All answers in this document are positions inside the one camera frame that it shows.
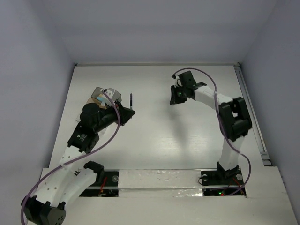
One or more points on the purple ink pen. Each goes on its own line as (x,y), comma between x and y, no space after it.
(131,101)

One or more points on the clear plastic container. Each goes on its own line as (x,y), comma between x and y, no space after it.
(78,118)

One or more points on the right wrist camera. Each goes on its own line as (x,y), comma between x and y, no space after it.
(177,80)

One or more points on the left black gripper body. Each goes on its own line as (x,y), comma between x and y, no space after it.
(113,115)

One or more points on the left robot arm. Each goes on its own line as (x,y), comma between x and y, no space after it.
(48,201)

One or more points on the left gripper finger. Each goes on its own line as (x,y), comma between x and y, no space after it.
(124,110)
(127,115)

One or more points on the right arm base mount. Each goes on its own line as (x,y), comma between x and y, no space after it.
(221,182)

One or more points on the grey translucent container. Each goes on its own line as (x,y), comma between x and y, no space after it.
(97,93)

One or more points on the light blue marker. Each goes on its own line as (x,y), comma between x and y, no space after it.
(101,98)

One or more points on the orange translucent container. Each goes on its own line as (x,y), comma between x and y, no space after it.
(96,101)

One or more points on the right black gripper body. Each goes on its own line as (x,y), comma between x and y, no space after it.
(183,88)

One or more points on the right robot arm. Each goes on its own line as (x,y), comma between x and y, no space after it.
(232,114)

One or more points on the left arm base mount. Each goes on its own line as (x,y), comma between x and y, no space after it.
(106,182)

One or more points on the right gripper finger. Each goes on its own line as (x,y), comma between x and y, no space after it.
(183,99)
(174,96)

